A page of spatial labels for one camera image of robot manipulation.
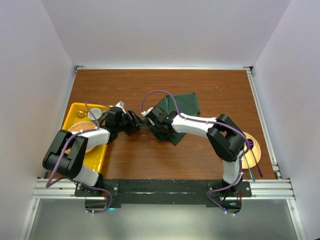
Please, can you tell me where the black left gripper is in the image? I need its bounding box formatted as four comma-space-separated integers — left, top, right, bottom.
115, 108, 146, 136

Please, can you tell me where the green cloth napkin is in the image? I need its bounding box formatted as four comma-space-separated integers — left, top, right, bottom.
147, 92, 200, 146

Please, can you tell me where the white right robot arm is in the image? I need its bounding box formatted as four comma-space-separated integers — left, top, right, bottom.
141, 106, 248, 197

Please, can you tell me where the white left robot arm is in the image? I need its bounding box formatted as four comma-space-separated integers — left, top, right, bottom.
42, 106, 147, 196

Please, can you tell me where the green grey tool in tray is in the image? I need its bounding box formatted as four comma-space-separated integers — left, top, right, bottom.
100, 110, 109, 121

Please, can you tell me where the white cup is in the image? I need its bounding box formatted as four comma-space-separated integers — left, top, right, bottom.
87, 108, 102, 121

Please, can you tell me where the woven round coaster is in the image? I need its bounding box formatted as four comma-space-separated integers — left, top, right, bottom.
65, 121, 98, 153

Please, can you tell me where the yellow plastic tray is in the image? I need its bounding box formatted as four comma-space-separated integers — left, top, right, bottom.
62, 102, 107, 173

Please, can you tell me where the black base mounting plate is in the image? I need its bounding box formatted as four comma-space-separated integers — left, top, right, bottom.
74, 179, 252, 214

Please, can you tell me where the purple spoon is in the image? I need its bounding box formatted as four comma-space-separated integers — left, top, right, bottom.
248, 138, 263, 178

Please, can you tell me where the round wooden plate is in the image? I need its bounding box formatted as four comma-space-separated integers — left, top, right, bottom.
242, 132, 262, 169

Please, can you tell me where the iridescent fork on plate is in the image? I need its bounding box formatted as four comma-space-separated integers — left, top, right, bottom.
243, 154, 256, 182

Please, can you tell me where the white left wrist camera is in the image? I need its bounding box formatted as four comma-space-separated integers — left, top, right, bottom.
115, 100, 125, 109

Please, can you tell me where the aluminium frame rail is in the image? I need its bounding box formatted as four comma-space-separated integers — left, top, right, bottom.
19, 178, 87, 240

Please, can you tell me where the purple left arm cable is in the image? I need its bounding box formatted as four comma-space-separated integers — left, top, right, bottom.
45, 100, 118, 215

